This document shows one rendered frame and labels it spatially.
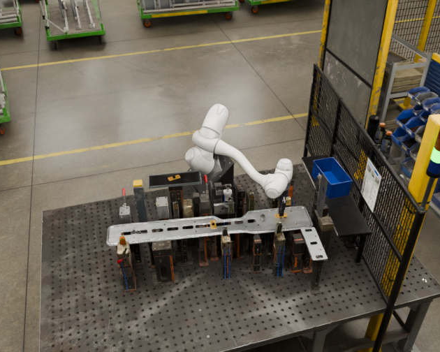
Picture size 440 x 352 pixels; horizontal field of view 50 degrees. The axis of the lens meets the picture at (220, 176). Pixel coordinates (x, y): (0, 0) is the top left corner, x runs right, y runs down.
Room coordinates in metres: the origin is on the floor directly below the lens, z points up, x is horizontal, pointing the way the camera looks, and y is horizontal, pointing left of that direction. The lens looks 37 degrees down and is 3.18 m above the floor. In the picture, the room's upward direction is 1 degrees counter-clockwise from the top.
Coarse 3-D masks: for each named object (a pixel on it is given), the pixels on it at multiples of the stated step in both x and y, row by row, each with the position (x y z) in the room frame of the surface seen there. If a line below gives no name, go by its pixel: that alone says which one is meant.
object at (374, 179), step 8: (368, 160) 2.46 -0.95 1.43; (368, 168) 2.44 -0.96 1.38; (376, 168) 2.33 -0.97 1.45; (368, 176) 2.41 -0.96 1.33; (376, 176) 2.31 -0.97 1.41; (368, 184) 2.39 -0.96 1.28; (376, 184) 2.29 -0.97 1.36; (360, 192) 2.47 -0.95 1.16; (368, 192) 2.37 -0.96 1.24; (376, 192) 2.27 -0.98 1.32; (368, 200) 2.35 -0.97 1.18
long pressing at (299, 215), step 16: (288, 208) 2.49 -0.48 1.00; (304, 208) 2.49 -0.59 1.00; (128, 224) 2.35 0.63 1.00; (144, 224) 2.35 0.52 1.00; (160, 224) 2.35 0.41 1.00; (176, 224) 2.35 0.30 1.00; (192, 224) 2.34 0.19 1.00; (240, 224) 2.34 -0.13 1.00; (256, 224) 2.33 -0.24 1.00; (272, 224) 2.33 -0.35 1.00; (288, 224) 2.33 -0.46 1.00; (304, 224) 2.33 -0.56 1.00; (112, 240) 2.20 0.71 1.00; (128, 240) 2.20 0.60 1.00; (144, 240) 2.20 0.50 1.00; (160, 240) 2.20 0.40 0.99
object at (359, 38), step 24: (336, 0) 5.16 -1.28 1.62; (360, 0) 4.67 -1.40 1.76; (384, 0) 4.30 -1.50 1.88; (336, 24) 5.09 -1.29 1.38; (360, 24) 4.60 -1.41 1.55; (384, 24) 4.18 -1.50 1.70; (336, 48) 5.02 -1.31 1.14; (360, 48) 4.53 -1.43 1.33; (384, 48) 4.13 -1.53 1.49; (336, 72) 4.94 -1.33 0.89; (360, 72) 4.48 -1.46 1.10; (360, 96) 4.40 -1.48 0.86; (312, 120) 5.30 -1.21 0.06; (360, 120) 4.34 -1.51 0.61
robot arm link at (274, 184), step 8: (216, 144) 2.56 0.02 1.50; (224, 144) 2.57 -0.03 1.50; (216, 152) 2.55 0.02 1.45; (224, 152) 2.53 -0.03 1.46; (232, 152) 2.52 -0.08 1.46; (240, 152) 2.52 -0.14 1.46; (240, 160) 2.45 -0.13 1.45; (248, 168) 2.37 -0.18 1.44; (256, 176) 2.31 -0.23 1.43; (264, 176) 2.30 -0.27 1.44; (272, 176) 2.28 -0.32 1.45; (280, 176) 2.29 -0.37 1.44; (264, 184) 2.25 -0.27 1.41; (272, 184) 2.21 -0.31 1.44; (280, 184) 2.22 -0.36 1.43; (272, 192) 2.18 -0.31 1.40; (280, 192) 2.19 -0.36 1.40
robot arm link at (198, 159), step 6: (192, 150) 3.03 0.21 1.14; (198, 150) 3.03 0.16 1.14; (204, 150) 3.04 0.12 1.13; (186, 156) 3.02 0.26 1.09; (192, 156) 2.98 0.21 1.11; (198, 156) 2.99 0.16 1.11; (204, 156) 3.01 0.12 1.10; (210, 156) 3.04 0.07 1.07; (186, 162) 3.01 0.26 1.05; (192, 162) 2.97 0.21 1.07; (198, 162) 2.97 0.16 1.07; (204, 162) 2.99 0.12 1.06; (210, 162) 3.02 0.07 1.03; (192, 168) 3.00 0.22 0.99; (198, 168) 2.97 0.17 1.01; (204, 168) 2.98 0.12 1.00; (210, 168) 3.00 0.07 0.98; (204, 174) 3.00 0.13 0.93
